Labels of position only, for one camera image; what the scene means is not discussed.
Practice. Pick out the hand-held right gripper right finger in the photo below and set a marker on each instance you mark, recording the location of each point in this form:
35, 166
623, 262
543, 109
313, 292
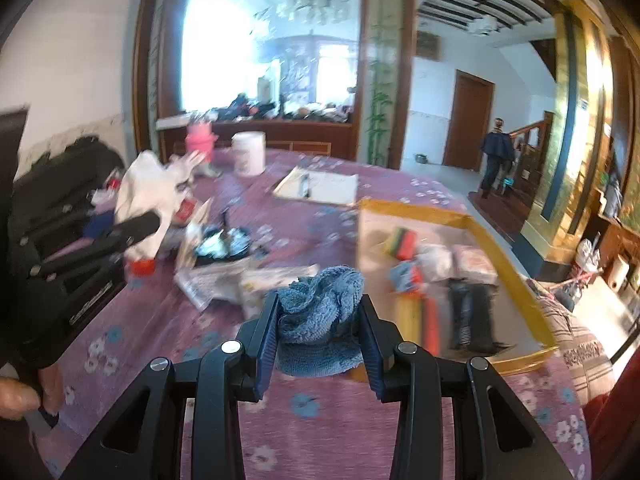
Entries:
372, 355

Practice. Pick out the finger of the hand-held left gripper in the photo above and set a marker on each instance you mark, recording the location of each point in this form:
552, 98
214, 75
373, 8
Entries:
135, 227
85, 270

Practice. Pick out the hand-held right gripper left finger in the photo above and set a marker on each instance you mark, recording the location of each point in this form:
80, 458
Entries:
267, 340

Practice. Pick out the blue fluffy towel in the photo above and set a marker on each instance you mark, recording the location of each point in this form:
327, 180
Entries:
320, 320

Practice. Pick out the black wet wipes packet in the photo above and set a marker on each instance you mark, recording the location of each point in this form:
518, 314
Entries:
475, 315

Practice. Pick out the cardboard box with yellow tape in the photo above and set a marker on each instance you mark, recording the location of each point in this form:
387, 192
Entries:
380, 232

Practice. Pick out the person's left hand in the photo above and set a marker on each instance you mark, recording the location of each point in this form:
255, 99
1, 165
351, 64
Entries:
20, 397

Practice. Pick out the white packet red label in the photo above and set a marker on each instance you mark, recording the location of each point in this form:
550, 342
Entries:
186, 210

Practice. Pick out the yellow orange packet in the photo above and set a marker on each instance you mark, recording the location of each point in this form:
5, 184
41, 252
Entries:
415, 320

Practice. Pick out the clear plastic packet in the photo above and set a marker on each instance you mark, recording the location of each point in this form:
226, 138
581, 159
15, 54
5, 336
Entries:
215, 280

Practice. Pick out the blue and red cloth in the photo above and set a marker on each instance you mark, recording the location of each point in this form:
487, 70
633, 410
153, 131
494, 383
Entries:
406, 277

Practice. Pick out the purple floral tablecloth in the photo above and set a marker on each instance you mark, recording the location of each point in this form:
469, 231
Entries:
150, 330

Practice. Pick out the black marker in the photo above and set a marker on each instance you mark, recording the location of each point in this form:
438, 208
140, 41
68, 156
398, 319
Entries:
224, 222

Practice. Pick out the grey glove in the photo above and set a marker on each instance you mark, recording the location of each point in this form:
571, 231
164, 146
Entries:
211, 171

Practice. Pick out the pink bottle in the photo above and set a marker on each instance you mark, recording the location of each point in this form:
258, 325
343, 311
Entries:
200, 142

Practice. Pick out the rainbow striped sponge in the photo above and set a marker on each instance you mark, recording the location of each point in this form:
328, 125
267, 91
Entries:
400, 244

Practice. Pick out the white plastic jar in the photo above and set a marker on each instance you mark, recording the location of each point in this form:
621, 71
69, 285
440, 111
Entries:
248, 155

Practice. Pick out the paper notebook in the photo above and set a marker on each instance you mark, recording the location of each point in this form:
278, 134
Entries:
330, 187

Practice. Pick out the large glass window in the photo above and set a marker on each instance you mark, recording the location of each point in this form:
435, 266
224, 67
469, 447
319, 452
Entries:
225, 60

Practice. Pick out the striped seat cushion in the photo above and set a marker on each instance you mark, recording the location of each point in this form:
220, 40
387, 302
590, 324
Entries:
580, 340

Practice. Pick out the wooden staircase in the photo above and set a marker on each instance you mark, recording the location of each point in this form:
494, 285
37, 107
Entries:
530, 160

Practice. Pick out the brown wooden door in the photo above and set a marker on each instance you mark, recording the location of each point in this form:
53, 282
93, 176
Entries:
467, 120

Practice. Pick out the white paper roll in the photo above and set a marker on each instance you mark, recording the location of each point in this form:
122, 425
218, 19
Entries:
619, 272

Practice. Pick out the wooden side cabinet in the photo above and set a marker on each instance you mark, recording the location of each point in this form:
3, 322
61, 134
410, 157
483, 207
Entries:
615, 240

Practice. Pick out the bamboo painted pillar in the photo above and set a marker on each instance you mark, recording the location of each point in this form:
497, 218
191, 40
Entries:
382, 85

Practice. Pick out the golden column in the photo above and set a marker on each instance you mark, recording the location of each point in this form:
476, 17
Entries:
565, 135

